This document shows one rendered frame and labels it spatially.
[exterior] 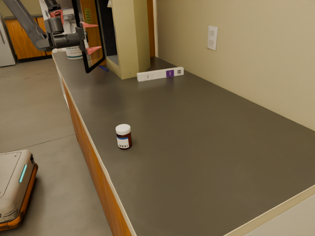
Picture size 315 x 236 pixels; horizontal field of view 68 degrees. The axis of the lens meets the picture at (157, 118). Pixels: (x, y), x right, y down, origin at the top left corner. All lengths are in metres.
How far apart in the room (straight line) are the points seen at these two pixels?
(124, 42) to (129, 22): 0.11
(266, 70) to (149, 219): 0.77
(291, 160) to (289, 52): 0.41
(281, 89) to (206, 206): 0.62
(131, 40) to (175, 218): 1.02
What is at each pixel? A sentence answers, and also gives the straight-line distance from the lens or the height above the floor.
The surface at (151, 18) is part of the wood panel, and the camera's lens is 1.81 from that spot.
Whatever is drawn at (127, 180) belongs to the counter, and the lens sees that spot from 0.67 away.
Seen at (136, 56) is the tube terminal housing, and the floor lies 1.06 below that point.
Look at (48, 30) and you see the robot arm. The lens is 1.19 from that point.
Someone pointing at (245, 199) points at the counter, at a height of 0.94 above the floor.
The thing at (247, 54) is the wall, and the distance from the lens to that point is 1.14.
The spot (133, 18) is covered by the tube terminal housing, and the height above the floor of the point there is 1.26.
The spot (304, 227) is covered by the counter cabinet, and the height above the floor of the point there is 0.75.
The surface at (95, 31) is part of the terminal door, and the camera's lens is 1.55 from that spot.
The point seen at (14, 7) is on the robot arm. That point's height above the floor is 1.35.
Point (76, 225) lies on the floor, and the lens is 1.85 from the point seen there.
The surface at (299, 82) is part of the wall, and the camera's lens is 1.00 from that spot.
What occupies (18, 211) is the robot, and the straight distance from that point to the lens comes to 1.89.
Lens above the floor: 1.39
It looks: 29 degrees down
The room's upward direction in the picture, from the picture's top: 3 degrees counter-clockwise
